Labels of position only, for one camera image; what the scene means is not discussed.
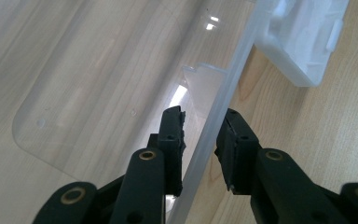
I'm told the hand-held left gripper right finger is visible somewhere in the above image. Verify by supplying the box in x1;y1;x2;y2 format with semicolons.
213;107;263;196

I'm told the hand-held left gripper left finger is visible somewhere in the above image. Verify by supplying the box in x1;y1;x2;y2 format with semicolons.
147;105;187;198

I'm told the clear plastic storage box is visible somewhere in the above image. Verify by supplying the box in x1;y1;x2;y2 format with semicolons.
0;0;260;224

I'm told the translucent white plastic lid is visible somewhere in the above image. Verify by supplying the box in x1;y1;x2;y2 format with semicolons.
254;0;351;88

